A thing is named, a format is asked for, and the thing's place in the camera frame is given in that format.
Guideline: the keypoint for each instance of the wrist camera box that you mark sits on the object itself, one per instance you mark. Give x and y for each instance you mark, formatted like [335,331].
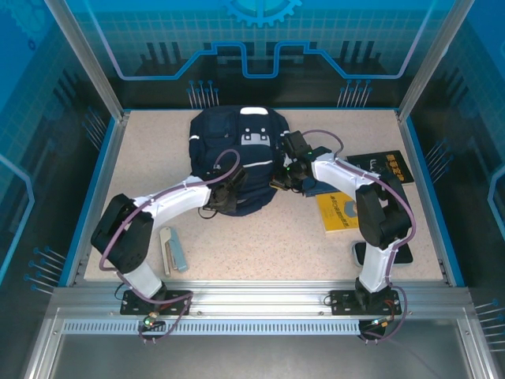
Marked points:
[296,144]
[238,179]

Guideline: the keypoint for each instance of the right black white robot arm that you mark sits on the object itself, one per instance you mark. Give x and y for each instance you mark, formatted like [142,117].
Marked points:
[343,181]

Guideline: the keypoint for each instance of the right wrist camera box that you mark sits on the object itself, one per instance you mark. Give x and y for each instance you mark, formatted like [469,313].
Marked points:
[296,144]

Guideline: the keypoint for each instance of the navy blue backpack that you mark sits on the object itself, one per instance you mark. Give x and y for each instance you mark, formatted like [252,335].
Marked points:
[213,134]

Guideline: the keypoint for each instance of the black smartphone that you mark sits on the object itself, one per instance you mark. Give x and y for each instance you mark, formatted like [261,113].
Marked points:
[404,254]

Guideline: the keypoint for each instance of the blue table edge trim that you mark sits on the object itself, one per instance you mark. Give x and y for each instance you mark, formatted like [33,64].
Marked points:
[428,177]
[93,177]
[315,108]

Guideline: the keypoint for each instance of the aluminium mounting rail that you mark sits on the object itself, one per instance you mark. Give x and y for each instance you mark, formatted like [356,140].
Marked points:
[256,296]

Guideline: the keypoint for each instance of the aluminium frame post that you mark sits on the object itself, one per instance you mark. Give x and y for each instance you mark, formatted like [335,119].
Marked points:
[88,59]
[434,59]

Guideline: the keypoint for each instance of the beige ruler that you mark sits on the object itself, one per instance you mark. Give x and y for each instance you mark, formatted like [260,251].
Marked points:
[165,256]

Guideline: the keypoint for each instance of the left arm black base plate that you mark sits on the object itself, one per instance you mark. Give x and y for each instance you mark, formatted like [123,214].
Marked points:
[130,306]

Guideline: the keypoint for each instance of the black book yellow title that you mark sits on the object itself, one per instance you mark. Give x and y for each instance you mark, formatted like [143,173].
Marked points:
[390,166]

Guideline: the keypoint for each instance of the blue book yellow label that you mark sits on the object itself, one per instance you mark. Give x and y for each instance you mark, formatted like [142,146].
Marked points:
[319,191]

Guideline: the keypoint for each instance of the left aluminium frame post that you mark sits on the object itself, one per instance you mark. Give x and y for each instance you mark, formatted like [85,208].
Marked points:
[88,59]

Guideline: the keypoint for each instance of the aluminium side rail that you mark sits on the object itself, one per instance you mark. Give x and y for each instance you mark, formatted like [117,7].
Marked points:
[103,177]

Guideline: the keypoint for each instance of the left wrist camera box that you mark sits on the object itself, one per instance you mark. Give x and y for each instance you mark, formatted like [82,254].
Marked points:
[238,179]

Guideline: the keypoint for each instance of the blue grey stationery box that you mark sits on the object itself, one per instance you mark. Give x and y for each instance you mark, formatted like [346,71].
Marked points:
[182,260]

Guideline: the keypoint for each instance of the small lit circuit board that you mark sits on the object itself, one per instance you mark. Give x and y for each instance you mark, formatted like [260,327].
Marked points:
[380,323]
[149,321]

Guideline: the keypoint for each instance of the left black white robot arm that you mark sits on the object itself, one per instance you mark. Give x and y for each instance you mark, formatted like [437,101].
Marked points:
[177,201]

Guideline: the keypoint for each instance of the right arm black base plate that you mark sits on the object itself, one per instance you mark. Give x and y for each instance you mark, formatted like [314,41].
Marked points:
[339,302]

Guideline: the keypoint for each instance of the right aluminium frame post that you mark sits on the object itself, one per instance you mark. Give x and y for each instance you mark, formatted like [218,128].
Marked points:
[434,59]

